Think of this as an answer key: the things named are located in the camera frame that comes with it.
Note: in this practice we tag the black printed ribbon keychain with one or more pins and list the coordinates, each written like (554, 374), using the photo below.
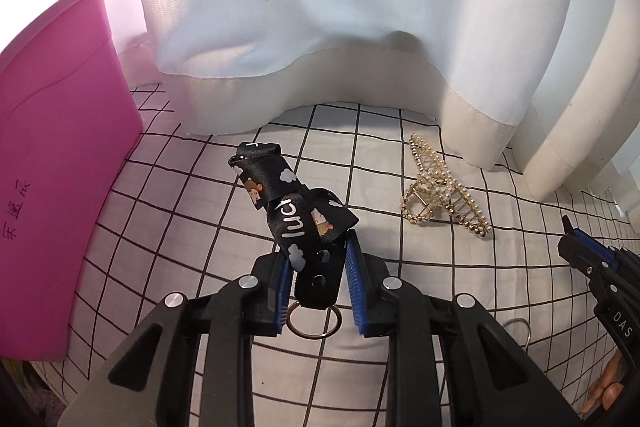
(309, 225)

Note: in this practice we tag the person's right hand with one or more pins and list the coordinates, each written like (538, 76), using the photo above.
(605, 390)

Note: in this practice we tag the white sheer curtain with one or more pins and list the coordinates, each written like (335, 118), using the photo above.
(556, 81)

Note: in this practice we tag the white black grid cloth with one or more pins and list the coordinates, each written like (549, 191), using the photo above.
(177, 220)

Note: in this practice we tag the pink plastic basin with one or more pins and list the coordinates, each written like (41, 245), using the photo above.
(68, 121)

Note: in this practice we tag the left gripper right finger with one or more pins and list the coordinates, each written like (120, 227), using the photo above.
(447, 358)

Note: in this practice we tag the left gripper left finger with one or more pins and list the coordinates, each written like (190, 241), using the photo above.
(148, 380)

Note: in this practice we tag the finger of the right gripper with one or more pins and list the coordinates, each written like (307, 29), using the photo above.
(584, 253)

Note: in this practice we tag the gold pearl hair claw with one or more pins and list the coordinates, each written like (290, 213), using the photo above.
(436, 190)

